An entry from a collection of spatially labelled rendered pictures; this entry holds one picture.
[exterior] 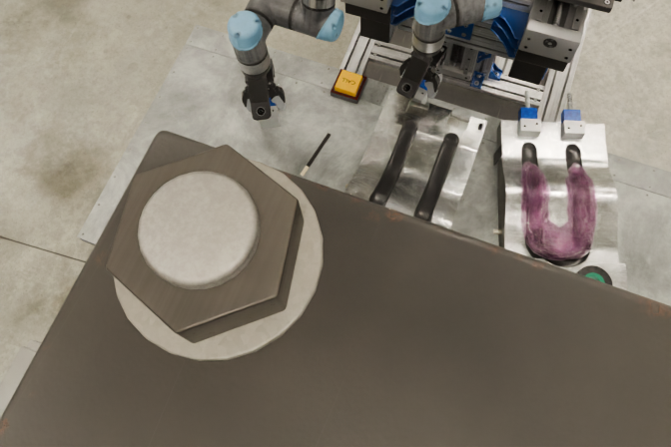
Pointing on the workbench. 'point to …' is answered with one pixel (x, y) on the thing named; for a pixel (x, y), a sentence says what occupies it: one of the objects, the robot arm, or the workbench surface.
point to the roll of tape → (596, 273)
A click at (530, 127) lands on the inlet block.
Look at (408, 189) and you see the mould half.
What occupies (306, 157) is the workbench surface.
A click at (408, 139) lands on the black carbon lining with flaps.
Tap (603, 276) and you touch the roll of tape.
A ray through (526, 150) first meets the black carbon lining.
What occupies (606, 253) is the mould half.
